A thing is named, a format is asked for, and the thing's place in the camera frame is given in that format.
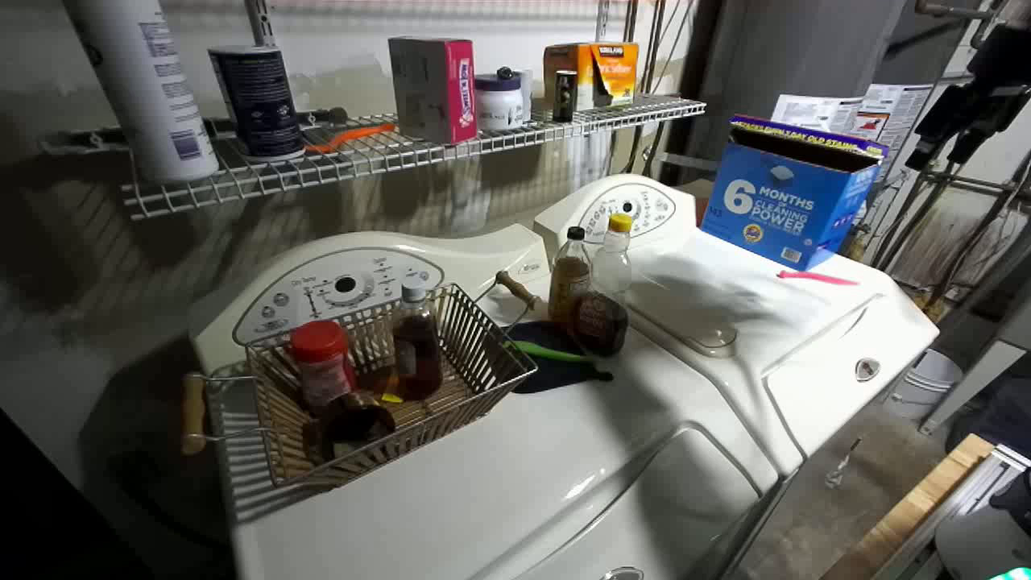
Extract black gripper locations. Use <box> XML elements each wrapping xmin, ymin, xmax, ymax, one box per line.
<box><xmin>905</xmin><ymin>22</ymin><xmax>1031</xmax><ymax>173</ymax></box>

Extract black tripod stand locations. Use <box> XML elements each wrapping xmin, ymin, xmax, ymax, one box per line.
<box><xmin>867</xmin><ymin>140</ymin><xmax>1031</xmax><ymax>317</ymax></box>

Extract white printed carton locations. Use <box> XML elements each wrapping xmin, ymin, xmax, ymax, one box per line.
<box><xmin>766</xmin><ymin>81</ymin><xmax>936</xmax><ymax>147</ymax></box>

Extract blue cardboard box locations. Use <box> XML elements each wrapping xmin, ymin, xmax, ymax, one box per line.
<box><xmin>700</xmin><ymin>112</ymin><xmax>890</xmax><ymax>274</ymax></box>

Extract pink pen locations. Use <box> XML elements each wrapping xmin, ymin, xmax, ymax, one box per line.
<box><xmin>773</xmin><ymin>268</ymin><xmax>861</xmax><ymax>291</ymax></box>

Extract grey bucket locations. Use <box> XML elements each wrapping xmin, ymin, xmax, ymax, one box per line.
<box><xmin>887</xmin><ymin>345</ymin><xmax>968</xmax><ymax>428</ymax></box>

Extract orange cardboard box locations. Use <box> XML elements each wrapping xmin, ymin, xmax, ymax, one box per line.
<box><xmin>540</xmin><ymin>40</ymin><xmax>645</xmax><ymax>121</ymax></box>

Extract clear bottle yellow cap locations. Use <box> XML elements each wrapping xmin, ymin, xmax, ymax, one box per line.
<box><xmin>588</xmin><ymin>210</ymin><xmax>639</xmax><ymax>306</ymax></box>

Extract small dark bottle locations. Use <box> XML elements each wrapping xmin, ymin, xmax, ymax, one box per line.
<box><xmin>551</xmin><ymin>65</ymin><xmax>582</xmax><ymax>125</ymax></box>

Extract wooden plank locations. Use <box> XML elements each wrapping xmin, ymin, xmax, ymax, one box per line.
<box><xmin>817</xmin><ymin>432</ymin><xmax>998</xmax><ymax>580</ymax></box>

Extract dark round jar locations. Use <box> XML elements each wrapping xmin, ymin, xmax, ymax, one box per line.
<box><xmin>567</xmin><ymin>291</ymin><xmax>632</xmax><ymax>361</ymax></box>

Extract brown sauce bottle black cap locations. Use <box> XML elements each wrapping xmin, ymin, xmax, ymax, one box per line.
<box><xmin>545</xmin><ymin>221</ymin><xmax>595</xmax><ymax>328</ymax></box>

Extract white jar dark lid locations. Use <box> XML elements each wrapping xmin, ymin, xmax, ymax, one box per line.
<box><xmin>471</xmin><ymin>65</ymin><xmax>532</xmax><ymax>134</ymax></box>

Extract green utensil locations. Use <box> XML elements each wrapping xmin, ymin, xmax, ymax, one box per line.
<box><xmin>505</xmin><ymin>337</ymin><xmax>595</xmax><ymax>372</ymax></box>

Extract grey and pink box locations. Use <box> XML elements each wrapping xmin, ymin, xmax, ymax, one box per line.
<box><xmin>388</xmin><ymin>34</ymin><xmax>482</xmax><ymax>147</ymax></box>

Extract dark sauce bottle silver cap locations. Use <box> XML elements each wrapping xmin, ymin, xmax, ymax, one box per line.
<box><xmin>391</xmin><ymin>279</ymin><xmax>449</xmax><ymax>403</ymax></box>

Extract orange tool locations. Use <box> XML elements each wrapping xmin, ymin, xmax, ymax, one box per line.
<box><xmin>304</xmin><ymin>119</ymin><xmax>399</xmax><ymax>157</ymax></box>

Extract dark brown lump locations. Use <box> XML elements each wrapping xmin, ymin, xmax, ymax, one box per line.
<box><xmin>300</xmin><ymin>391</ymin><xmax>399</xmax><ymax>465</ymax></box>

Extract red lid spice jar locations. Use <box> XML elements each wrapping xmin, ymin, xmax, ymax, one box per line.
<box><xmin>285</xmin><ymin>319</ymin><xmax>359</xmax><ymax>415</ymax></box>

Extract dark blue cylindrical canister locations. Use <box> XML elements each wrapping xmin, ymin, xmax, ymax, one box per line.
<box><xmin>206</xmin><ymin>46</ymin><xmax>309</xmax><ymax>163</ymax></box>

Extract tall white spray bottle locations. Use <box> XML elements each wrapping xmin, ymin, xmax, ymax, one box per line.
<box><xmin>60</xmin><ymin>0</ymin><xmax>223</xmax><ymax>187</ymax></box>

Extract wooden utensil handle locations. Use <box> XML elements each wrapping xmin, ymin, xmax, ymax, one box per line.
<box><xmin>492</xmin><ymin>268</ymin><xmax>540</xmax><ymax>317</ymax></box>

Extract wire basket wooden handles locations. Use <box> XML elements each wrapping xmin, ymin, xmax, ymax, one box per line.
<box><xmin>176</xmin><ymin>279</ymin><xmax>540</xmax><ymax>525</ymax></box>

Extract white wire shelf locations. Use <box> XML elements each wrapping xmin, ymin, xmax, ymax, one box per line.
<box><xmin>118</xmin><ymin>92</ymin><xmax>708</xmax><ymax>221</ymax></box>

